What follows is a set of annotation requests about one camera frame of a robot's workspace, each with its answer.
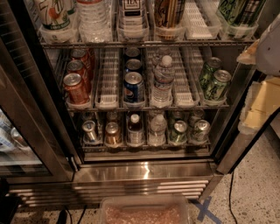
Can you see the copper can bottom shelf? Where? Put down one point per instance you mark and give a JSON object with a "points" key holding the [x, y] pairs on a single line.
{"points": [[112, 133]]}

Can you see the water bottle bottom shelf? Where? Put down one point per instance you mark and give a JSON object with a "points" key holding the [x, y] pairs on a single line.
{"points": [[156, 131]]}

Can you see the blue pepsi can middle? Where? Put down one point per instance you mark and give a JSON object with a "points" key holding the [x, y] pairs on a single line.
{"points": [[133, 65]]}

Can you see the green can bottom left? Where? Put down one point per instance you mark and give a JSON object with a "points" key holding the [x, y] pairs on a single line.
{"points": [[178, 132]]}

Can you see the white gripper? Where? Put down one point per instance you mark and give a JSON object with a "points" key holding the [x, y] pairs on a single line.
{"points": [[269, 49]]}

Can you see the water bottle middle shelf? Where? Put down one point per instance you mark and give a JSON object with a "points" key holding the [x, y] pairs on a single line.
{"points": [[164, 75]]}

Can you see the brown drink bottle bottom shelf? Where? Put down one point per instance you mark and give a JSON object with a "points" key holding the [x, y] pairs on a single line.
{"points": [[135, 130]]}

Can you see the glass fridge door left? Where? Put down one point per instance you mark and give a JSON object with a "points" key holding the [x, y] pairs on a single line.
{"points": [[33, 100]]}

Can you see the brown tall can top shelf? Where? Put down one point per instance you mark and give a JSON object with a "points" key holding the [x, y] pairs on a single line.
{"points": [[167, 16]]}

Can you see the tea bottle top shelf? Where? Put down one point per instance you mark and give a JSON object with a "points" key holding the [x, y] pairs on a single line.
{"points": [[132, 23]]}

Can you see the blue pepsi can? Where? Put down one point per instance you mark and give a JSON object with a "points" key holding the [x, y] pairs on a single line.
{"points": [[133, 65], [132, 53], [133, 87]]}

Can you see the green can bottom right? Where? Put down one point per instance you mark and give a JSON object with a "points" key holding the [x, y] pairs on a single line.
{"points": [[200, 131]]}

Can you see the silver slim can bottom shelf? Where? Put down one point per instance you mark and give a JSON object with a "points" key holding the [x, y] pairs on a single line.
{"points": [[89, 129]]}

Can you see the white 7up can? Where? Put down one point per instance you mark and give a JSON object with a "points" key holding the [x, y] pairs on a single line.
{"points": [[52, 14]]}

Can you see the red soda can front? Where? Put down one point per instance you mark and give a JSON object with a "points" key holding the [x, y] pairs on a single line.
{"points": [[76, 89]]}

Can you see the clear water bottle top shelf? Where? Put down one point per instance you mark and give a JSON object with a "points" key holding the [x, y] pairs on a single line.
{"points": [[94, 21]]}

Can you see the green can front middle shelf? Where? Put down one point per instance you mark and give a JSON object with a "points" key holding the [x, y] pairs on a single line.
{"points": [[217, 86]]}

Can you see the blue pepsi can front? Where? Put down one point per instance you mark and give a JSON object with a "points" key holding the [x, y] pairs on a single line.
{"points": [[133, 87]]}

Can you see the clear plastic bin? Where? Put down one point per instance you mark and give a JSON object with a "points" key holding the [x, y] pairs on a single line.
{"points": [[145, 209]]}

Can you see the green tall can top shelf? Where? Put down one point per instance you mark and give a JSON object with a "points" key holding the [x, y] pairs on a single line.
{"points": [[241, 12]]}

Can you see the blue pepsi can back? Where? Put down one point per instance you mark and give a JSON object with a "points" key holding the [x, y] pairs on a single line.
{"points": [[132, 53]]}

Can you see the green can back middle shelf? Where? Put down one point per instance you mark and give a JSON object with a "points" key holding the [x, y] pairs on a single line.
{"points": [[209, 67]]}

